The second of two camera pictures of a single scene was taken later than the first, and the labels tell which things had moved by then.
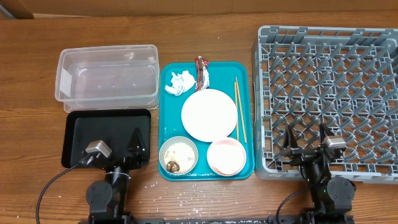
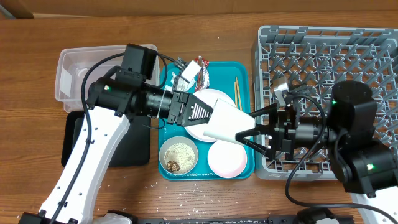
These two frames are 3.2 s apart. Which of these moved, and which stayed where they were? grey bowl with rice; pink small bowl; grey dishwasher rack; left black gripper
Moved: left black gripper
Stayed: grey dishwasher rack; grey bowl with rice; pink small bowl
